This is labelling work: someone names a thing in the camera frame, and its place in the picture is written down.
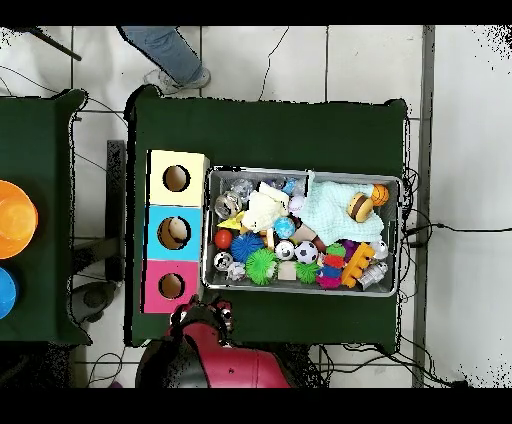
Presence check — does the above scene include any cream yellow cloth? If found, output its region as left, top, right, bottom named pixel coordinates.
left=241, top=181, right=290, bottom=234

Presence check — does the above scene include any wooden box with three holes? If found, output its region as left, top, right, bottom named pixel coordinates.
left=141, top=149, right=211, bottom=315

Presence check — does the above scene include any shallow mesh bin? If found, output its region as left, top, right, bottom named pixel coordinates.
left=201, top=165, right=403, bottom=298

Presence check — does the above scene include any blue globe ball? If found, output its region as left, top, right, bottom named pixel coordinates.
left=273, top=216, right=296, bottom=240

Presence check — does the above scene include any blue spiky ball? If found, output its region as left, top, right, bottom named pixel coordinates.
left=230, top=231, right=265, bottom=264

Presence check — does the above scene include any red ball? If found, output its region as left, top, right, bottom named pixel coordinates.
left=213, top=228, right=234, bottom=250

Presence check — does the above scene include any green spiky ball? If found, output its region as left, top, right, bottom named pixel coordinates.
left=244, top=247, right=279, bottom=286

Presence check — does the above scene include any small soccer ball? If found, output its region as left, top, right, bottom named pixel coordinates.
left=294, top=240, right=319, bottom=265

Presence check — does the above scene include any mint green cloth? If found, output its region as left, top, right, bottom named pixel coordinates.
left=299, top=179, right=385, bottom=246

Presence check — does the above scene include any dark green table cloth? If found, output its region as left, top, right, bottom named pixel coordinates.
left=124, top=84, right=409, bottom=348
left=0, top=88, right=92, bottom=346

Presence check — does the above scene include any toy hamburger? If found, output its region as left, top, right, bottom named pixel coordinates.
left=346, top=192, right=375, bottom=224

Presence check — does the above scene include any orange toy brick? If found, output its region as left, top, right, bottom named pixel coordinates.
left=340, top=242, right=376, bottom=289

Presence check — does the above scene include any small orange basketball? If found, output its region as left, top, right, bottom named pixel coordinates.
left=370, top=183, right=390, bottom=207

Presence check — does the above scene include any person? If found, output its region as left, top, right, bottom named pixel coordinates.
left=117, top=26, right=212, bottom=95

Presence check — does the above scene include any orange plastic bowl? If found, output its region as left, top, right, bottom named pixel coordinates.
left=0, top=179, right=40, bottom=260

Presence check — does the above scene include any blue plastic bowl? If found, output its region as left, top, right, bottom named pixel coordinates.
left=0, top=266, right=19, bottom=320

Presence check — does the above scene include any black power cable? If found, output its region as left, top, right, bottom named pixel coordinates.
left=403, top=222, right=512, bottom=247

